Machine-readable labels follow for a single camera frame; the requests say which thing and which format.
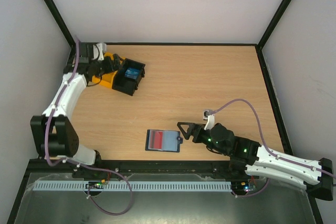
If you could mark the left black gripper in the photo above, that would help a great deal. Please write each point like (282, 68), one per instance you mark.
(109, 67)

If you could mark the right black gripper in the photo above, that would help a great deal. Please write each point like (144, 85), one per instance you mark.
(196, 132)

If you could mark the blue leather card holder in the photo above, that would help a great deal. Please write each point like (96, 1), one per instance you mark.
(171, 141)

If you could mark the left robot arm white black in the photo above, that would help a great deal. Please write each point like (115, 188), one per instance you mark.
(54, 135)

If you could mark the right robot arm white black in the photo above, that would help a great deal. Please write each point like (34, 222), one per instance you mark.
(255, 159)

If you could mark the blue card in bin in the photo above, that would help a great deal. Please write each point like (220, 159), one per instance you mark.
(132, 73)

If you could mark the red card in sleeve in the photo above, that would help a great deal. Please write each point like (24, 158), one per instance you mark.
(156, 140)

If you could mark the yellow storage bin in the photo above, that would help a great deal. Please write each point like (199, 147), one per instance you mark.
(105, 80)

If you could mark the right black storage bin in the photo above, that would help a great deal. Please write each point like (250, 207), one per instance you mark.
(127, 85)

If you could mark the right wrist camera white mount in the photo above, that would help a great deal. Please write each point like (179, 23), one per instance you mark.
(209, 117)

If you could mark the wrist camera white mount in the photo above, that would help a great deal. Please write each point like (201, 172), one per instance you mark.
(99, 50)
(209, 117)

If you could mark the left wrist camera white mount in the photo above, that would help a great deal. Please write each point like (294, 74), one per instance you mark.
(99, 50)

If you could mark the black enclosure frame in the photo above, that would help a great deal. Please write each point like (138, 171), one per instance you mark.
(259, 46)

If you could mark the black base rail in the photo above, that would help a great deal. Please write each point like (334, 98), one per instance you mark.
(214, 169)

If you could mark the light blue slotted cable duct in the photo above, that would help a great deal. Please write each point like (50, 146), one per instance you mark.
(66, 185)

